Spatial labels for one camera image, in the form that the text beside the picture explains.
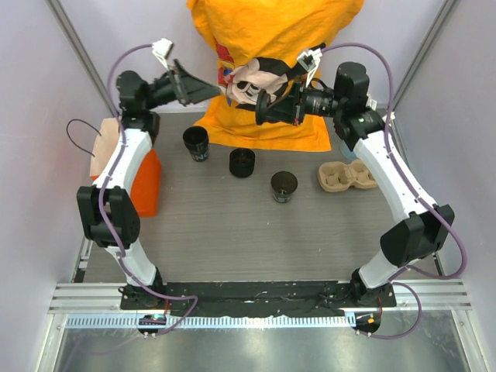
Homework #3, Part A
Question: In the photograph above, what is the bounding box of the orange paper bag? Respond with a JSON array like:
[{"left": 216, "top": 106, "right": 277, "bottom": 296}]
[{"left": 89, "top": 118, "right": 162, "bottom": 217}]

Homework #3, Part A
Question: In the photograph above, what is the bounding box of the black ribbed cup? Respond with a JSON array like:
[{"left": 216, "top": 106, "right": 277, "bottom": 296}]
[{"left": 229, "top": 148, "right": 256, "bottom": 178}]

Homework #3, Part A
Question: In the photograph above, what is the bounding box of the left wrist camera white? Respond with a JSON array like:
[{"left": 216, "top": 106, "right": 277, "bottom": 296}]
[{"left": 152, "top": 38, "right": 174, "bottom": 71}]

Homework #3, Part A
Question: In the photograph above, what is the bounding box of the black cup from stack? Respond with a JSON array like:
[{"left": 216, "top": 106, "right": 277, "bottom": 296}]
[{"left": 270, "top": 170, "right": 298, "bottom": 203}]

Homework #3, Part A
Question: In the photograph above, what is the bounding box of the aluminium frame rail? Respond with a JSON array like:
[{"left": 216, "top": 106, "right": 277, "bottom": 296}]
[{"left": 45, "top": 0, "right": 115, "bottom": 114}]

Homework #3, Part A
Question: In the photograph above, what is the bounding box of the orange cartoon mouse cloth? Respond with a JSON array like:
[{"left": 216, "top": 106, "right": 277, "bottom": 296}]
[{"left": 187, "top": 1, "right": 363, "bottom": 152}]

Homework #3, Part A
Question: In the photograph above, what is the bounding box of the lower pulp cup carrier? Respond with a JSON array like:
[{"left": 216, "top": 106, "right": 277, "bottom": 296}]
[{"left": 317, "top": 160, "right": 378, "bottom": 192}]

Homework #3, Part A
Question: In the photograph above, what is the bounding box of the white slotted cable duct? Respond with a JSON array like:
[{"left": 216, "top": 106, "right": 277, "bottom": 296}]
[{"left": 65, "top": 312, "right": 356, "bottom": 330}]

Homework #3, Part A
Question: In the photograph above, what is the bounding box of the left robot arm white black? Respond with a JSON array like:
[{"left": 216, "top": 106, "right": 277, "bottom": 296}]
[{"left": 77, "top": 60, "right": 220, "bottom": 309}]

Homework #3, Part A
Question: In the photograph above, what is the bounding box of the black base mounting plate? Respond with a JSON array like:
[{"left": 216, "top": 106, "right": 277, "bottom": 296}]
[{"left": 119, "top": 281, "right": 397, "bottom": 318}]

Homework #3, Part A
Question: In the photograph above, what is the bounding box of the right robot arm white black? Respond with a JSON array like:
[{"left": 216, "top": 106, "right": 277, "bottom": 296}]
[{"left": 256, "top": 62, "right": 455, "bottom": 306}]

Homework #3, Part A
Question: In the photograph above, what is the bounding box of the black cup with lettering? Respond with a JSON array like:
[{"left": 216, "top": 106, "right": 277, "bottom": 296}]
[{"left": 183, "top": 126, "right": 209, "bottom": 162}]

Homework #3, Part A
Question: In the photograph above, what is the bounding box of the light blue straw holder cup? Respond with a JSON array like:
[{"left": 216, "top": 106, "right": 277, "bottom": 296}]
[{"left": 340, "top": 141, "right": 357, "bottom": 160}]

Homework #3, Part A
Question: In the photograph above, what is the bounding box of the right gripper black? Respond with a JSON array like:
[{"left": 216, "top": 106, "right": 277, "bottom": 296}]
[{"left": 263, "top": 75, "right": 346, "bottom": 126}]

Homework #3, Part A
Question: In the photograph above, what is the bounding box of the black plastic cup lid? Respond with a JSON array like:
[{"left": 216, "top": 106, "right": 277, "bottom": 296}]
[{"left": 255, "top": 89, "right": 270, "bottom": 126}]

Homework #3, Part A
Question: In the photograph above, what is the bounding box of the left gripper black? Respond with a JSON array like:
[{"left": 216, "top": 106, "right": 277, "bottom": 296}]
[{"left": 143, "top": 60, "right": 220, "bottom": 112}]

